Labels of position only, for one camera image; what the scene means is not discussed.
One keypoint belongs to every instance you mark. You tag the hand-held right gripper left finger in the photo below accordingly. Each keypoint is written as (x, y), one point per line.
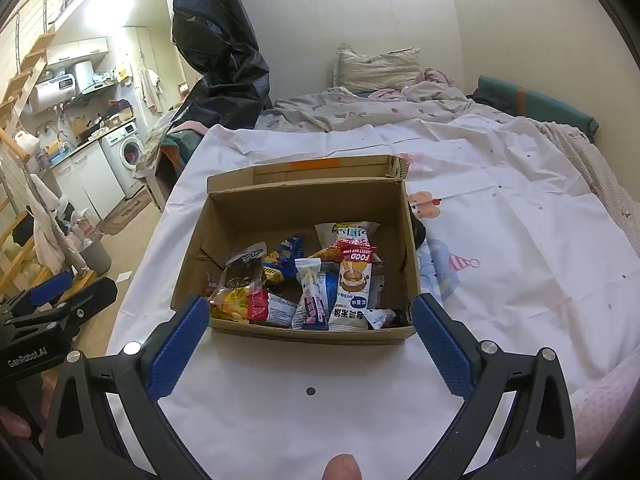
(177, 350)

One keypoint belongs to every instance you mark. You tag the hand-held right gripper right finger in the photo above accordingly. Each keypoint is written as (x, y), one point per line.
(442, 347)

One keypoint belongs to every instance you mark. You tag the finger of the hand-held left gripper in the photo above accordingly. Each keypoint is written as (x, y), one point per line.
(47, 290)
(95, 297)

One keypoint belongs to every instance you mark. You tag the small white snack packet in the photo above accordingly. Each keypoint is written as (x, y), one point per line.
(380, 317)

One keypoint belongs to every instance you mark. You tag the dark brown snack packet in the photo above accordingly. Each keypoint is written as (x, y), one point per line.
(242, 276)

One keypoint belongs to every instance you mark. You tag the long white packet red end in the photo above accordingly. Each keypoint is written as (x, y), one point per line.
(272, 310)

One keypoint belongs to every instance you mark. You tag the white packet red label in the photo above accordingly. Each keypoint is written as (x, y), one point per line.
(352, 285)

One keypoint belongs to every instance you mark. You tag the white packet oval print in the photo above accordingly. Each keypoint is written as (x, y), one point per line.
(247, 255)

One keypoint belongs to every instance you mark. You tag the blue yellow cartoon packet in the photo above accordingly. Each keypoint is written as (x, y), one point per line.
(282, 257)

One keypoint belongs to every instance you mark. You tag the white orange snack packet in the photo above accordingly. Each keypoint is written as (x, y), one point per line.
(347, 237)

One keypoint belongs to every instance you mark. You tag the brown cardboard box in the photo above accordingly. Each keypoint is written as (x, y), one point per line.
(300, 200)

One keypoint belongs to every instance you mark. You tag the person's right hand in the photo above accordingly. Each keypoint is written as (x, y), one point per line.
(342, 467)

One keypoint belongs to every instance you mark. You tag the white paper sheet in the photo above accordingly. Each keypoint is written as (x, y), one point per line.
(122, 275)

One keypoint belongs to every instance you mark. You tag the grey bin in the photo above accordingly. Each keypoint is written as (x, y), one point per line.
(96, 257)

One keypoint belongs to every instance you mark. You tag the hanging beige garment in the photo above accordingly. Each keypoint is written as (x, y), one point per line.
(50, 230)

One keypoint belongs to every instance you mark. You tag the white plastic bag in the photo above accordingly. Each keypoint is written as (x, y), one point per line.
(80, 222)

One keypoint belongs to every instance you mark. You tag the brown patterned rug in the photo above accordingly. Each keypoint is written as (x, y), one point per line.
(122, 212)

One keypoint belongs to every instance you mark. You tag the white base cabinet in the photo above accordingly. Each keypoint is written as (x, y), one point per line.
(87, 185)

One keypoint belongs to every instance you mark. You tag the black crumpled bag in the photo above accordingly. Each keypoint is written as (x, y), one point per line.
(418, 230)

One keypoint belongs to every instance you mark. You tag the white side table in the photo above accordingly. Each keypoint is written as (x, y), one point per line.
(155, 185)

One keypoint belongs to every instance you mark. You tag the white washing machine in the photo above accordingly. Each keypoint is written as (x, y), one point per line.
(125, 160)

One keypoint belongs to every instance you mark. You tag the floral patterned cloth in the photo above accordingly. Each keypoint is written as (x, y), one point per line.
(150, 147)

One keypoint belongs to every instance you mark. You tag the pink dotted blanket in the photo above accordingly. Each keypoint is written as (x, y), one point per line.
(605, 410)

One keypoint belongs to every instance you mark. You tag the teal and salmon cloth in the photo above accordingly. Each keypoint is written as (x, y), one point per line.
(182, 140)

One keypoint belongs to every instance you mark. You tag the white water heater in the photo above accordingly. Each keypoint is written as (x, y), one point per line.
(52, 92)

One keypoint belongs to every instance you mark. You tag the white range hood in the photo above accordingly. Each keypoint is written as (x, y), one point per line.
(87, 80)

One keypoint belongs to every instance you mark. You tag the hanging white towel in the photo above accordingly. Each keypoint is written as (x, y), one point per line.
(149, 90)

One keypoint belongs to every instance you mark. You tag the yellow hanging bag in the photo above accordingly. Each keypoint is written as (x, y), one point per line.
(124, 72)

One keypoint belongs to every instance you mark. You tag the beige textured blanket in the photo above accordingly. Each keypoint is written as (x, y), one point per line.
(595, 175)

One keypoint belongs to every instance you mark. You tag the grey floral duvet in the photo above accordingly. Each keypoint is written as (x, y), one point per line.
(350, 110)

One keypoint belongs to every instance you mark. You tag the teal mat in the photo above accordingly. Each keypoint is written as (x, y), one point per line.
(540, 105)

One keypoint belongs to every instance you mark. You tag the pink garment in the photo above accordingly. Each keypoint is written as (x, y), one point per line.
(425, 82)

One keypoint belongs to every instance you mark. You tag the striped pillow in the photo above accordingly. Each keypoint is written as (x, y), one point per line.
(375, 67)

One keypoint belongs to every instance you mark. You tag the black plastic sheet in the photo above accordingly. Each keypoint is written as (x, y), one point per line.
(220, 35)

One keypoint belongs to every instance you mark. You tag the white wall cabinets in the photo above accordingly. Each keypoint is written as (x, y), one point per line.
(77, 51)

